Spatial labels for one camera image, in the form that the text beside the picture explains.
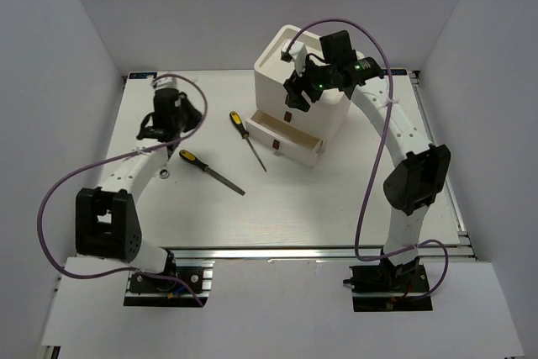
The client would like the aluminium rail front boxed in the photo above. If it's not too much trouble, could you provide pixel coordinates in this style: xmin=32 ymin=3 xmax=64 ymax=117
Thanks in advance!
xmin=172 ymin=245 xmax=475 ymax=259

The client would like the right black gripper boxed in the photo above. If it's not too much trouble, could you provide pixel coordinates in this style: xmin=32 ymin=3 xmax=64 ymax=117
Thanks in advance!
xmin=283 ymin=55 xmax=335 ymax=114

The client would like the silver ratchet wrench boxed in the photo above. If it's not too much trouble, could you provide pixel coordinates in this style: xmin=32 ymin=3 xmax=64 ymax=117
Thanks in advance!
xmin=158 ymin=146 xmax=176 ymax=179

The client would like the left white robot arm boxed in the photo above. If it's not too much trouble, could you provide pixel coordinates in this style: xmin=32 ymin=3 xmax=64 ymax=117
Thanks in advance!
xmin=75 ymin=88 xmax=202 ymax=291

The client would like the blue label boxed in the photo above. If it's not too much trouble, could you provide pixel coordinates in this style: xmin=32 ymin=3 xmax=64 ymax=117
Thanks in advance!
xmin=390 ymin=68 xmax=408 ymax=76
xmin=128 ymin=71 xmax=157 ymax=80

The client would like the yellow handle screwdriver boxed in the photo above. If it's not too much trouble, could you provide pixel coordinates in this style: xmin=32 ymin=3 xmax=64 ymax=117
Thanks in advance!
xmin=229 ymin=111 xmax=267 ymax=172

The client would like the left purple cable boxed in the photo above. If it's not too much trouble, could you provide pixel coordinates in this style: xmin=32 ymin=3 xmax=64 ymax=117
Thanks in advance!
xmin=36 ymin=75 xmax=209 ymax=308

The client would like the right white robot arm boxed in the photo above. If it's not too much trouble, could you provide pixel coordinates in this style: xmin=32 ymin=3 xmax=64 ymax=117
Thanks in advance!
xmin=281 ymin=30 xmax=451 ymax=291

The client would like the purple cable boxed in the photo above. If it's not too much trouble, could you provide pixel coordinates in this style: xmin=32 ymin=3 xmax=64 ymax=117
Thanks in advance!
xmin=285 ymin=18 xmax=450 ymax=302
xmin=36 ymin=75 xmax=209 ymax=308

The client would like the grey metal file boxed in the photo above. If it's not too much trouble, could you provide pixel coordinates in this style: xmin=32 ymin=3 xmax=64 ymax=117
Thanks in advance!
xmin=179 ymin=150 xmax=245 ymax=196

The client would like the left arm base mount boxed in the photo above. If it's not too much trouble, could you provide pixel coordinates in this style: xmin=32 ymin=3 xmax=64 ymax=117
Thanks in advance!
xmin=124 ymin=261 xmax=214 ymax=309

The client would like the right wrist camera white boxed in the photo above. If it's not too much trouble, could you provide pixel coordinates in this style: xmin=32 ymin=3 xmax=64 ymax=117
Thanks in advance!
xmin=280 ymin=40 xmax=308 ymax=76

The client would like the blue label right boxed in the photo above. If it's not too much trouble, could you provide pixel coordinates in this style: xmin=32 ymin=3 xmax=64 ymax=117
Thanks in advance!
xmin=390 ymin=68 xmax=408 ymax=76

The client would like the white drawer cabinet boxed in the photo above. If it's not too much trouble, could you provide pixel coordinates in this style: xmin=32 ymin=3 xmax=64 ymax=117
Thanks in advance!
xmin=254 ymin=24 xmax=351 ymax=144

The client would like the blue label left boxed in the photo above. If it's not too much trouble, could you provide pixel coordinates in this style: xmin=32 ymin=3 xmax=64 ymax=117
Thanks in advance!
xmin=128 ymin=71 xmax=157 ymax=80

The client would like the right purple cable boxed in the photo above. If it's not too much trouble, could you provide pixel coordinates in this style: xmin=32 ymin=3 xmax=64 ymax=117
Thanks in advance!
xmin=285 ymin=18 xmax=450 ymax=302

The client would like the white drawer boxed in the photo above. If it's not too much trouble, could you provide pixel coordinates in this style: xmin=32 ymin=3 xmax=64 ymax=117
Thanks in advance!
xmin=246 ymin=110 xmax=322 ymax=167

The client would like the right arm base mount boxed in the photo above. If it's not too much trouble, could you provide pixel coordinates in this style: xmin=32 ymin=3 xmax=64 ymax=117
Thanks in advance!
xmin=342 ymin=265 xmax=433 ymax=313

